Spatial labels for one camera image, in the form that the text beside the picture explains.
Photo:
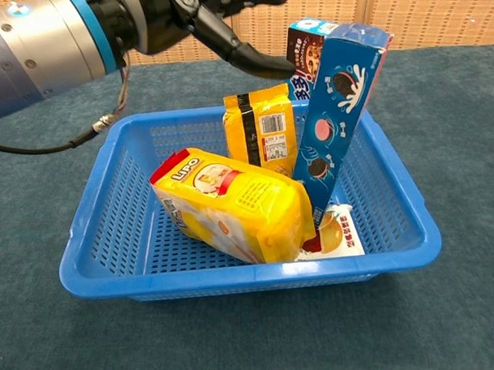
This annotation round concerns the small white cake packet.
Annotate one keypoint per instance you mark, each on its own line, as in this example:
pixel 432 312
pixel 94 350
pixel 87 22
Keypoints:
pixel 338 238

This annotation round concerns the yellow cracker packet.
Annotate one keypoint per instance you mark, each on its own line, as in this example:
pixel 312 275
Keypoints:
pixel 261 131

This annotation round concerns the narrow blue Oreo box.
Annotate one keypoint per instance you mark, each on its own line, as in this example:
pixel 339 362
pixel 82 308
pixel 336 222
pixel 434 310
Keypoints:
pixel 334 121

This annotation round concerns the blue plastic perforated basket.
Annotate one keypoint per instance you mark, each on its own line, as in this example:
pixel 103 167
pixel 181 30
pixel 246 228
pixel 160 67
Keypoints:
pixel 118 222

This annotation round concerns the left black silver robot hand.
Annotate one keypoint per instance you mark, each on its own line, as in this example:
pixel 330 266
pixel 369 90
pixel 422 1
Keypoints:
pixel 156 21

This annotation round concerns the red yellow Lipo snack bag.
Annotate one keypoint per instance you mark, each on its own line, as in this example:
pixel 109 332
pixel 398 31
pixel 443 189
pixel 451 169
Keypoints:
pixel 235 205

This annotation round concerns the teal carpet table mat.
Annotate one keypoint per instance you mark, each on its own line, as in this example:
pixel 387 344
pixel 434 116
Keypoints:
pixel 236 339

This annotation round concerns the wide blue chocolate cookie box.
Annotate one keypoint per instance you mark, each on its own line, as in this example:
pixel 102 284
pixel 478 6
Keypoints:
pixel 303 49

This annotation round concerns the bamboo folding screen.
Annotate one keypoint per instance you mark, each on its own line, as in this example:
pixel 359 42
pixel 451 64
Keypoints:
pixel 427 12

